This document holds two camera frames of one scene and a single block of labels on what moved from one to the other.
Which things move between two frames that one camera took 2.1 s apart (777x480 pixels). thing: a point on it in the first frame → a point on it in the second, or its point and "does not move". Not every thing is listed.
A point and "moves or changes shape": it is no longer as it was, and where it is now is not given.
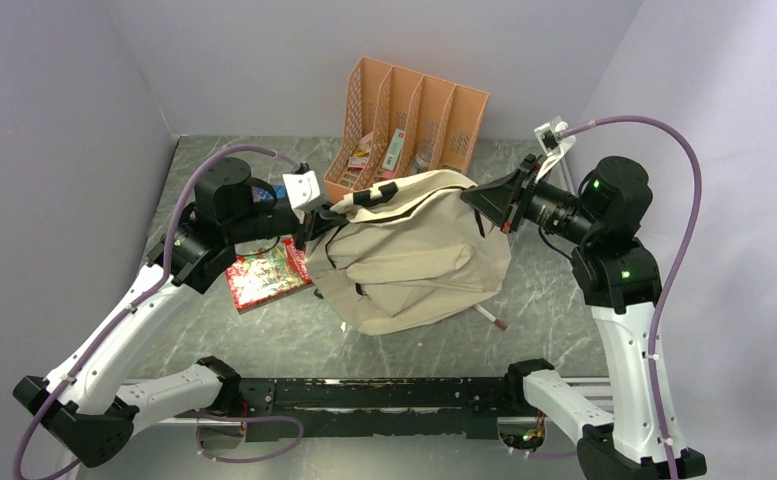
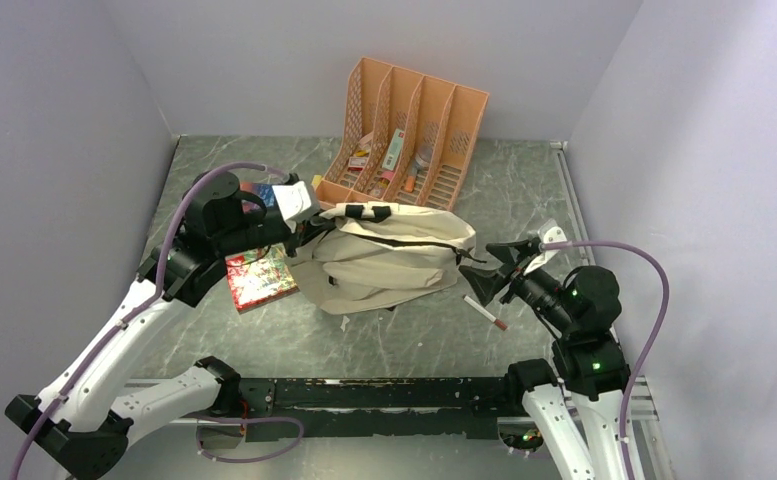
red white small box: x=357 y=163 does not move
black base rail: x=373 y=408 does not move
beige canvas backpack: x=407 y=254 moves or changes shape
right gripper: x=500 y=200 → x=486 y=285
